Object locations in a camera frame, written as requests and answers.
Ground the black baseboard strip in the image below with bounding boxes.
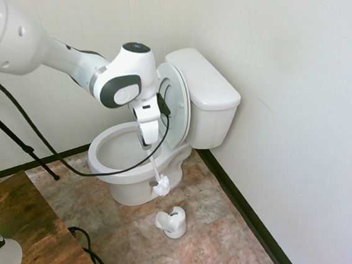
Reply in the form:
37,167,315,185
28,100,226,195
0,134,94,190
186,147,330,264

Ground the black camera tripod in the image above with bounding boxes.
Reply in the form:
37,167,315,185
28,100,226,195
0,101,68,194

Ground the white toilet bowl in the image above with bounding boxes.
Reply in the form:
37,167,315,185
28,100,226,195
83,117,195,212

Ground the white toilet brush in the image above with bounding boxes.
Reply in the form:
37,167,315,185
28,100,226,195
140,147,174,199

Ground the white toilet tank lid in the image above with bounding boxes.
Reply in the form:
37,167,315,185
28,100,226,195
160,45,246,114

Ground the white toilet seat ring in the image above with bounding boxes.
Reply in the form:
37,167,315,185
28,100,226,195
148,60,197,151

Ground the white toilet brush holder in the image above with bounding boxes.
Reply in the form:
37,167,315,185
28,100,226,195
153,204,189,241

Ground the black floor cable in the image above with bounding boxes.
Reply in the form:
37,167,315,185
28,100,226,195
65,226,115,264

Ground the wrist-mounted camera box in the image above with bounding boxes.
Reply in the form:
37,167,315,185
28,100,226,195
153,92,173,118

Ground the wooden table top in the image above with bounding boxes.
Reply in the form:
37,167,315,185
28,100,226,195
0,168,111,264

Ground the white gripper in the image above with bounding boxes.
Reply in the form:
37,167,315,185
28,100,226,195
127,98,163,152

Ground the white toilet seat lid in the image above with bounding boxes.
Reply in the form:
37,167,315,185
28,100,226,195
154,62,199,150

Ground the white toilet tank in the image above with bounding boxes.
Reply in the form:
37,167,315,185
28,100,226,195
186,93,241,153

